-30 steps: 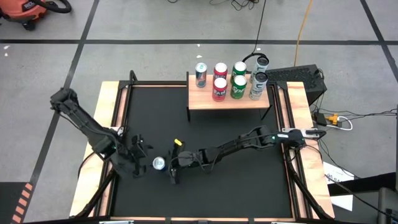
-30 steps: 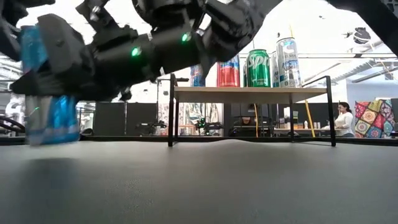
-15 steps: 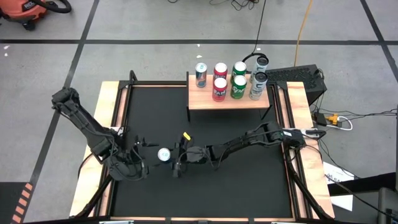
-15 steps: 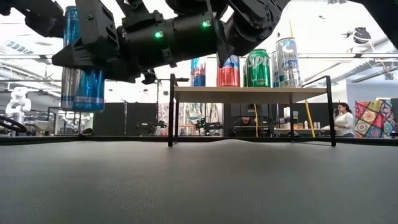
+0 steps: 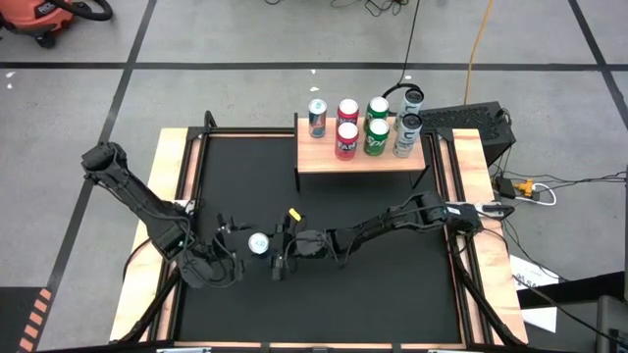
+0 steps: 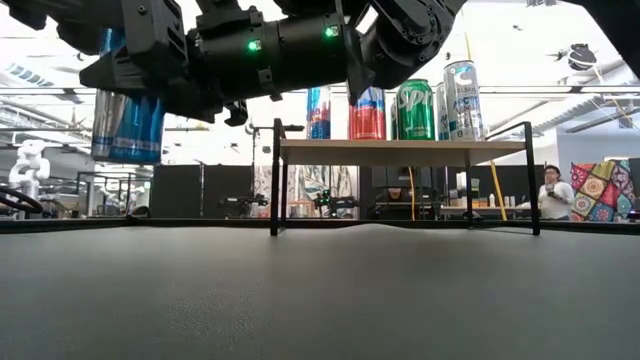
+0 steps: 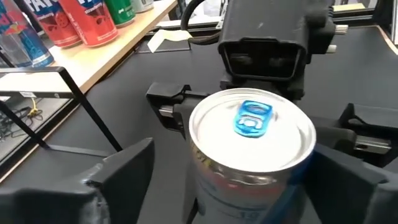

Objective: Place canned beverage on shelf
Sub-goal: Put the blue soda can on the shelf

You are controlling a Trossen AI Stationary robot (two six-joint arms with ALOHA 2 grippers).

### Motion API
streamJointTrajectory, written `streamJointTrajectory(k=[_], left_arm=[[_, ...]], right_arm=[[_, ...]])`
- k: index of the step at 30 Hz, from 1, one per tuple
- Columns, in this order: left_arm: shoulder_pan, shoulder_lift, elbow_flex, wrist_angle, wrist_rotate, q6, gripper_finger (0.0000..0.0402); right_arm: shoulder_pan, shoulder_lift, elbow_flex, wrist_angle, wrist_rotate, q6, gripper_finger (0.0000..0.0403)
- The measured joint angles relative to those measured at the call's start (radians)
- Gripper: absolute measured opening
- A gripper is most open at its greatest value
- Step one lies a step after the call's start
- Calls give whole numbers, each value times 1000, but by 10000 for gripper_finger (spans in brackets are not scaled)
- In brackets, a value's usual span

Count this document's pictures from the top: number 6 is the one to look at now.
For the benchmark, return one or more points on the black camera stand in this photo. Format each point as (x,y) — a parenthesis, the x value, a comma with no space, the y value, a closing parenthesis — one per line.
(280,128)

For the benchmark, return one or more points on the white Celsius can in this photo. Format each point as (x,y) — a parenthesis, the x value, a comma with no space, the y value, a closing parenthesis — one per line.
(462,110)
(440,120)

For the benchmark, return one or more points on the black partition panel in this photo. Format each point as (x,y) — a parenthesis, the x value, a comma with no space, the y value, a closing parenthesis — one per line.
(200,190)

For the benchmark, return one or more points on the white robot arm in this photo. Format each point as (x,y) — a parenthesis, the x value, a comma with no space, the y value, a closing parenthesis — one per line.
(30,170)

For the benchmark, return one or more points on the black curved tube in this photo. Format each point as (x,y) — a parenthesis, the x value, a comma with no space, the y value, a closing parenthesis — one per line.
(20,200)

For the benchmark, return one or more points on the wooden shelf black metal frame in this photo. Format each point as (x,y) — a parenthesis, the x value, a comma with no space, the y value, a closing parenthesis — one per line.
(375,152)

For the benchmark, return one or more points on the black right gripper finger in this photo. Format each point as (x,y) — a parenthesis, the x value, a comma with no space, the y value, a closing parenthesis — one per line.
(107,72)
(85,17)

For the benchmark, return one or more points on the person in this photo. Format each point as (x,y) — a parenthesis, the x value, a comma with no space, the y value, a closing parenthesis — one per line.
(395,196)
(555,200)

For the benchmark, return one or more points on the wood and black table frame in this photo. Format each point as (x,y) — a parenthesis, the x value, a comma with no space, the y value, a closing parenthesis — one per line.
(75,225)

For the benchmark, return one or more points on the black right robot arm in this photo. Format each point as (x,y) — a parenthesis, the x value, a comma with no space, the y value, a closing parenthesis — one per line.
(300,50)

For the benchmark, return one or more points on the red Fanta strawberry can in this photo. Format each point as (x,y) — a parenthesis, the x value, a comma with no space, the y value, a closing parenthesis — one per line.
(367,120)

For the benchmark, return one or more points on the colourful patchwork quilt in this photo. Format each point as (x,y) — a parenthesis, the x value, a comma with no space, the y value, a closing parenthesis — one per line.
(600,192)

